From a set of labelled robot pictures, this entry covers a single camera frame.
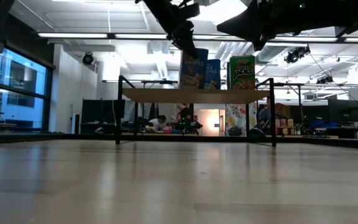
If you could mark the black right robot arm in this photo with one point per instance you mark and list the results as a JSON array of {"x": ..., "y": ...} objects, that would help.
[{"x": 322, "y": 15}]

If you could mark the floral print curtain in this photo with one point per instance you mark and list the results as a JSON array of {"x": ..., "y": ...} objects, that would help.
[{"x": 236, "y": 118}]

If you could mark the wooden shelf with black frame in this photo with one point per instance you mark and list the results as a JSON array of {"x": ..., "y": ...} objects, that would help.
[{"x": 194, "y": 96}]

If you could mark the small black robot green lights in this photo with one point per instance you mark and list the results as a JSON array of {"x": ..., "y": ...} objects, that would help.
[{"x": 191, "y": 126}]

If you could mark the black rig frame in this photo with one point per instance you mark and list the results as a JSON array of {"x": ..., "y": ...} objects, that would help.
[{"x": 299, "y": 102}]

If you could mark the black metal table frame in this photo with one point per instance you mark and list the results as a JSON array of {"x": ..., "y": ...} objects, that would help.
[{"x": 42, "y": 137}]

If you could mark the blue Rice Krispies cereal box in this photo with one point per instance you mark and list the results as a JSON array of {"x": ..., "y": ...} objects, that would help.
[
  {"x": 214, "y": 74},
  {"x": 193, "y": 74}
]

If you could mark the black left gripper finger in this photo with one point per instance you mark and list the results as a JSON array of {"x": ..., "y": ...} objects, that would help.
[{"x": 190, "y": 42}]

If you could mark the red-brown patterned fabric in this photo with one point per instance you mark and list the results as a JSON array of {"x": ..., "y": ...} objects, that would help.
[{"x": 280, "y": 110}]

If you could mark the blue bin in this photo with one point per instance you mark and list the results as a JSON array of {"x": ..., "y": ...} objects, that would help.
[{"x": 322, "y": 124}]

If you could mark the black ceiling camera cluster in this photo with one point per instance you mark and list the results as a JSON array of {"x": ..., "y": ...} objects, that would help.
[{"x": 295, "y": 55}]

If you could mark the person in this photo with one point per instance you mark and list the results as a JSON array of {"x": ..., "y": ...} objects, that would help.
[
  {"x": 158, "y": 123},
  {"x": 264, "y": 115},
  {"x": 183, "y": 112}
]

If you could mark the round black ceiling speaker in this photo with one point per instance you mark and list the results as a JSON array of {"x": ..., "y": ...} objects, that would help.
[{"x": 88, "y": 59}]

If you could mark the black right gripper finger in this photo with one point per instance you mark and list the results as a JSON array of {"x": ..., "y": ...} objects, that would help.
[{"x": 241, "y": 25}]

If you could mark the black monitor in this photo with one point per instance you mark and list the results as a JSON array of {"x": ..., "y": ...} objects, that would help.
[
  {"x": 343, "y": 110},
  {"x": 98, "y": 112}
]

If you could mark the grey ventilation duct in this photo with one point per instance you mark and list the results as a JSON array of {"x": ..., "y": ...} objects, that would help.
[{"x": 269, "y": 53}]

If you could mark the green Apple Jacks cereal box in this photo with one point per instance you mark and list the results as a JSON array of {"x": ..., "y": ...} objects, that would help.
[{"x": 242, "y": 74}]

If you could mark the large window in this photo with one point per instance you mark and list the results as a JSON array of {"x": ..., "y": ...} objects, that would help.
[{"x": 20, "y": 77}]

